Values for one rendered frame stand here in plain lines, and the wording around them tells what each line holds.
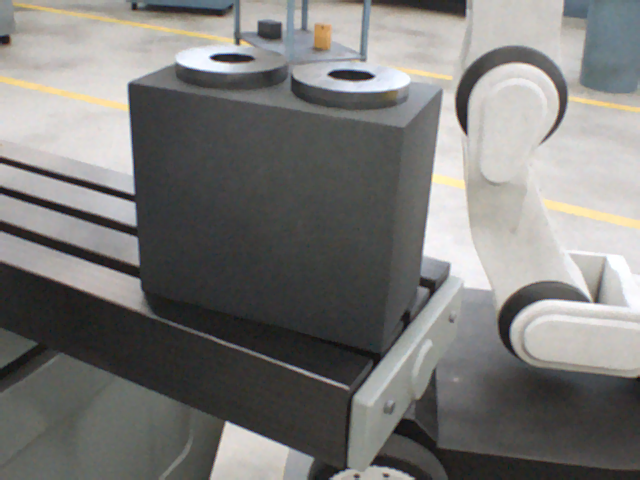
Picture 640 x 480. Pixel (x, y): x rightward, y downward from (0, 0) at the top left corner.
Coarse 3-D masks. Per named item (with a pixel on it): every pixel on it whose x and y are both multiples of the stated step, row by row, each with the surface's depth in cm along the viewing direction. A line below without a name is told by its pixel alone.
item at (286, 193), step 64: (192, 64) 57; (256, 64) 58; (320, 64) 59; (192, 128) 56; (256, 128) 54; (320, 128) 53; (384, 128) 51; (192, 192) 59; (256, 192) 57; (320, 192) 55; (384, 192) 53; (192, 256) 61; (256, 256) 59; (320, 256) 57; (384, 256) 55; (256, 320) 62; (320, 320) 59; (384, 320) 57
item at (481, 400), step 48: (480, 336) 129; (432, 384) 114; (480, 384) 117; (528, 384) 117; (576, 384) 118; (624, 384) 118; (432, 432) 104; (480, 432) 107; (528, 432) 107; (576, 432) 108; (624, 432) 108
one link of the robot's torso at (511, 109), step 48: (480, 96) 95; (528, 96) 93; (480, 144) 97; (528, 144) 96; (480, 192) 102; (528, 192) 104; (480, 240) 108; (528, 240) 107; (528, 288) 110; (576, 288) 109
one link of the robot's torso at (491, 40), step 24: (480, 0) 94; (504, 0) 93; (528, 0) 93; (552, 0) 93; (480, 24) 95; (504, 24) 95; (528, 24) 94; (552, 24) 94; (480, 48) 96; (504, 48) 95; (528, 48) 95; (552, 48) 95; (456, 72) 104; (480, 72) 96; (552, 72) 95; (456, 96) 98
